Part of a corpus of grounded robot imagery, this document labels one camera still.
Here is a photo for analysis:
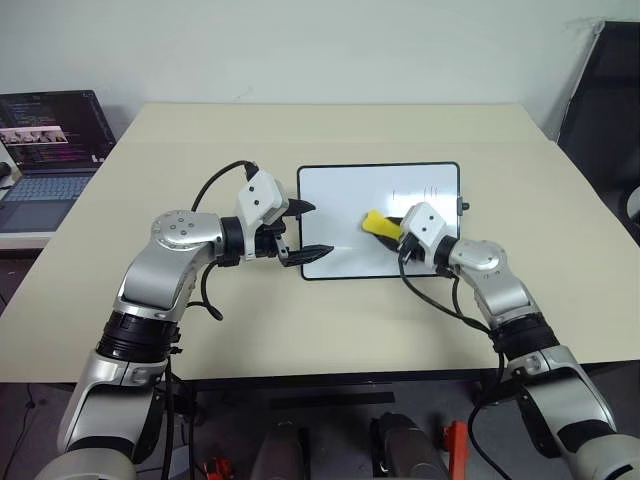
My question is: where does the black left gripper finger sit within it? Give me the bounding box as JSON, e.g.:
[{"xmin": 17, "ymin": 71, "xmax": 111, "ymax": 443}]
[
  {"xmin": 277, "ymin": 244, "xmax": 335, "ymax": 267},
  {"xmin": 285, "ymin": 198, "xmax": 317, "ymax": 221}
]

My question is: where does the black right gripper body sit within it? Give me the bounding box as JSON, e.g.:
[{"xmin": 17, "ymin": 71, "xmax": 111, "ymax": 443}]
[{"xmin": 396, "ymin": 230, "xmax": 427, "ymax": 265}]

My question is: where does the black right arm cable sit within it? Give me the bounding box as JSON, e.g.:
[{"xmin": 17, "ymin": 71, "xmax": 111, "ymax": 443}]
[{"xmin": 397, "ymin": 249, "xmax": 506, "ymax": 480}]

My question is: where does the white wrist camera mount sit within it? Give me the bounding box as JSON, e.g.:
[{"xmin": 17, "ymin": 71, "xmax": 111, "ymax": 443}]
[
  {"xmin": 399, "ymin": 201, "xmax": 449, "ymax": 254},
  {"xmin": 234, "ymin": 168, "xmax": 287, "ymax": 229}
]

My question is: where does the black-framed whiteboard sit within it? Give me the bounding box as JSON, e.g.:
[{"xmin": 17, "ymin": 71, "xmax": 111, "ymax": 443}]
[{"xmin": 296, "ymin": 160, "xmax": 462, "ymax": 282}]

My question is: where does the dark rounded shape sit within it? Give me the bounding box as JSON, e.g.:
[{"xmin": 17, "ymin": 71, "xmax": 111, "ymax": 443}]
[
  {"xmin": 257, "ymin": 417, "xmax": 311, "ymax": 480},
  {"xmin": 369, "ymin": 412, "xmax": 451, "ymax": 480}
]

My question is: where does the yellow eraser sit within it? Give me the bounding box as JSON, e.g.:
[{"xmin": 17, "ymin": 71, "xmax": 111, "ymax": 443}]
[{"xmin": 361, "ymin": 210, "xmax": 404, "ymax": 241}]

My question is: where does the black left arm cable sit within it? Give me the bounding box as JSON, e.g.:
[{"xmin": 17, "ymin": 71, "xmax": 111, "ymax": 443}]
[{"xmin": 191, "ymin": 159, "xmax": 261, "ymax": 321}]

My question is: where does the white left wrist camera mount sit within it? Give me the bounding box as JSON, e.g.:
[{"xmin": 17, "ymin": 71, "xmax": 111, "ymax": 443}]
[{"xmin": 234, "ymin": 168, "xmax": 287, "ymax": 229}]

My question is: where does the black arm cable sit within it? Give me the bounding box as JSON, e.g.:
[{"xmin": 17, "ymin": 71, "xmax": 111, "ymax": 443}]
[
  {"xmin": 191, "ymin": 159, "xmax": 261, "ymax": 321},
  {"xmin": 397, "ymin": 249, "xmax": 506, "ymax": 480}
]

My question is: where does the open laptop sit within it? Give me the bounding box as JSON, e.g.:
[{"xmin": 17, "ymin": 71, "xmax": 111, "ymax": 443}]
[{"xmin": 0, "ymin": 89, "xmax": 119, "ymax": 234}]

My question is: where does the black table frame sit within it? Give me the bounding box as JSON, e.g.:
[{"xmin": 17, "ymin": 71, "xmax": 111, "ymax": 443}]
[{"xmin": 189, "ymin": 367, "xmax": 504, "ymax": 399}]

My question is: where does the black office chair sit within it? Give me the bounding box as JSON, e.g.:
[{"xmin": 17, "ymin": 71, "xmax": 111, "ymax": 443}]
[{"xmin": 554, "ymin": 19, "xmax": 640, "ymax": 221}]

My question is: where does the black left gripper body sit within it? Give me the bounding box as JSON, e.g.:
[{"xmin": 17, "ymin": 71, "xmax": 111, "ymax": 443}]
[{"xmin": 241, "ymin": 197, "xmax": 295, "ymax": 264}]

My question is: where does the orange-red bracket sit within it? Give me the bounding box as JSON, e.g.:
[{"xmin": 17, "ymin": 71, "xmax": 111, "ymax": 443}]
[
  {"xmin": 443, "ymin": 420, "xmax": 469, "ymax": 480},
  {"xmin": 202, "ymin": 457, "xmax": 234, "ymax": 480}
]

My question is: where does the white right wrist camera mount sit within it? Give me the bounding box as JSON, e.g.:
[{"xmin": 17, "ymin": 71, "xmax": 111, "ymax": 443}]
[{"xmin": 399, "ymin": 201, "xmax": 449, "ymax": 254}]

